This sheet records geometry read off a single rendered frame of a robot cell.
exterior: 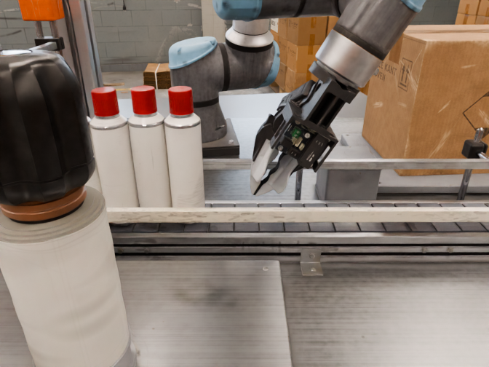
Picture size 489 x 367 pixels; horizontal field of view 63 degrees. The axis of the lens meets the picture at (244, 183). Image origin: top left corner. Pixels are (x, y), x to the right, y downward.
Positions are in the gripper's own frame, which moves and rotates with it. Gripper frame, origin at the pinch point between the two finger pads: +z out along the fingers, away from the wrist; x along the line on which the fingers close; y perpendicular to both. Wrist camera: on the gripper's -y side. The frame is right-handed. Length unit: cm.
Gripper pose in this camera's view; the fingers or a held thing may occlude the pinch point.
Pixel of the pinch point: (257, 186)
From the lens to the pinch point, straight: 62.0
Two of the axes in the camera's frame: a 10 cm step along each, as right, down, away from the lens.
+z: -5.0, 7.7, 4.0
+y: 0.0, 4.7, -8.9
